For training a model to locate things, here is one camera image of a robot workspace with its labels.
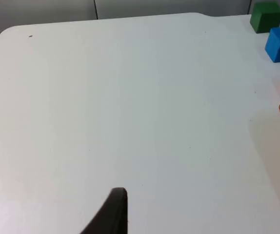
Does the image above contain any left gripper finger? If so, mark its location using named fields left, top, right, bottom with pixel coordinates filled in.
left=79, top=187, right=129, bottom=234

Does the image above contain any green cube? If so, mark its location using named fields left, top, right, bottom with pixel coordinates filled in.
left=249, top=1, right=280, bottom=34

